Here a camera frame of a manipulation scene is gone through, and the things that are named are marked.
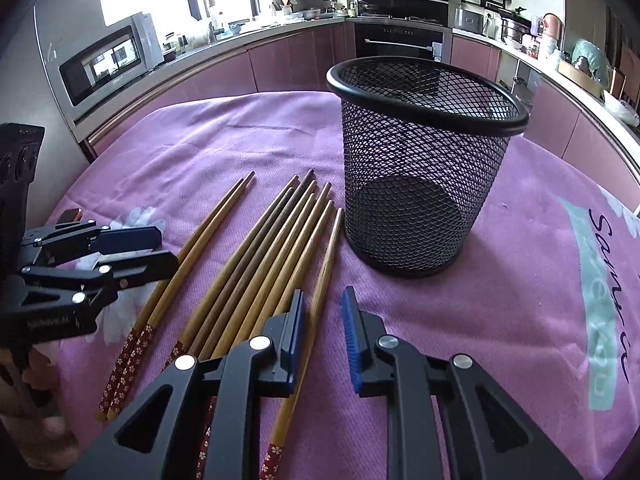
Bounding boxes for wooden chopstick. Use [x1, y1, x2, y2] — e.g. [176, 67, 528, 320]
[105, 170, 256, 422]
[248, 200, 333, 338]
[96, 171, 255, 422]
[259, 208, 344, 479]
[190, 170, 316, 360]
[163, 174, 299, 368]
[194, 181, 332, 480]
[175, 169, 314, 359]

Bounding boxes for left human hand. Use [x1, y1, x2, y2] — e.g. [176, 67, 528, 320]
[1, 342, 79, 477]

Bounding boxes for white microwave oven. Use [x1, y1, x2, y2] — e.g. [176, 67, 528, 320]
[35, 8, 164, 143]

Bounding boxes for pink floral tablecloth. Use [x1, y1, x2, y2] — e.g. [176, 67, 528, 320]
[58, 92, 639, 479]

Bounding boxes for black mesh utensil holder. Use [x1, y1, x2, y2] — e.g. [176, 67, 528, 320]
[326, 55, 529, 278]

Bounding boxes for pink left base cabinets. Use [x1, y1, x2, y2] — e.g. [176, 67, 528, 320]
[80, 20, 356, 160]

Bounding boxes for pink base cabinets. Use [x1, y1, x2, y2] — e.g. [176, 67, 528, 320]
[450, 29, 639, 214]
[80, 20, 356, 160]

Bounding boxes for pink right base cabinets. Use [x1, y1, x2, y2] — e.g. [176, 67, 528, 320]
[450, 29, 639, 214]

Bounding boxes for black built-in oven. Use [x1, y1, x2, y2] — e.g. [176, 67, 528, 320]
[355, 23, 452, 63]

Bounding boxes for round wooden steamer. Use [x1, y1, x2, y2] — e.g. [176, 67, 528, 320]
[558, 60, 602, 99]

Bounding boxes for white plastic bag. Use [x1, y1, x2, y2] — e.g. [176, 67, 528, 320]
[603, 90, 639, 128]

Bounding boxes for teal round appliance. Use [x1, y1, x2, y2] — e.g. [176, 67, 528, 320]
[572, 38, 608, 84]

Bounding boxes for pink thermos kettle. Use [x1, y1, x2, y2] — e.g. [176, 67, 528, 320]
[542, 13, 563, 52]

